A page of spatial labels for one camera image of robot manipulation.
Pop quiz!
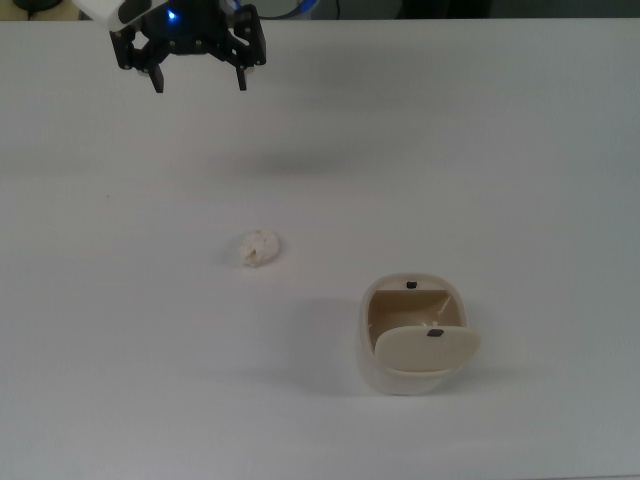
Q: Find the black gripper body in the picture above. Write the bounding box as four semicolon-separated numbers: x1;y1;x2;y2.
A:
142;19;236;56

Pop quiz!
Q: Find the white paper trash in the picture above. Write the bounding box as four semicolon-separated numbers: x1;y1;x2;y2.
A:
238;228;281;269

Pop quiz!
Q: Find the cream bin lid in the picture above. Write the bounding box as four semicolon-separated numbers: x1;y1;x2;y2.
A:
374;325;482;375

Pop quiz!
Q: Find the small white bin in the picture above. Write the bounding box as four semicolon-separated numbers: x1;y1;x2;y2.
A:
355;272;472;396

